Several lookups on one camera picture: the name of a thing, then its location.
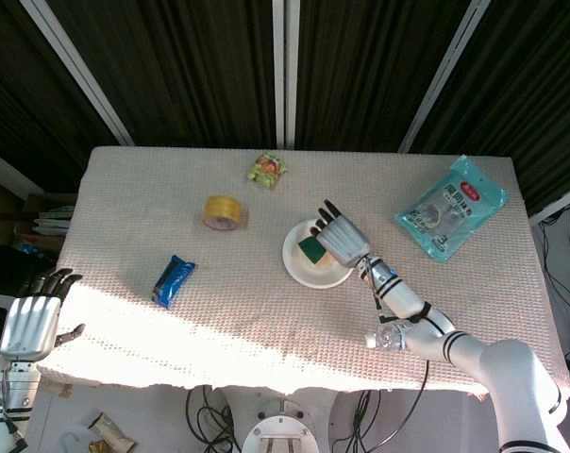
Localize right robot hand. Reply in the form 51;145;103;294
310;199;373;268

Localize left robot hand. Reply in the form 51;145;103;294
0;267;86;363

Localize green yellow sponge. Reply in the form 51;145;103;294
297;235;333;268

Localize white paper plate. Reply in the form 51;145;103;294
281;217;357;289

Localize green crumpled snack wrapper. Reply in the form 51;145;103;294
245;150;289;191

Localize cardboard box with papers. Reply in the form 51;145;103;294
0;192;78;254

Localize clear water bottle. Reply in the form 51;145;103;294
363;322;414;352

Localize teal cleaning cloth package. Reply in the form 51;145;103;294
393;154;510;264

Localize beige woven tablecloth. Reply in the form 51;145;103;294
38;144;570;402

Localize yellow packing tape roll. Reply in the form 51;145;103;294
202;194;243;232

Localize brown snack wrapper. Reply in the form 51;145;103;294
87;411;138;453

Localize blue snack package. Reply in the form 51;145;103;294
151;254;196;310

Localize white robot torso base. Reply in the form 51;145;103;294
218;384;344;453

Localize black pleated curtain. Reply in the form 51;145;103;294
0;0;570;218

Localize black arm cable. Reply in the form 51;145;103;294
331;301;432;453

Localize white upright frame post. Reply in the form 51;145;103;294
271;0;301;151

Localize white slanted frame post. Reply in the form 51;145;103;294
397;0;492;155
20;0;135;146

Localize black floor cables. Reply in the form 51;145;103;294
532;202;570;374
185;386;237;453

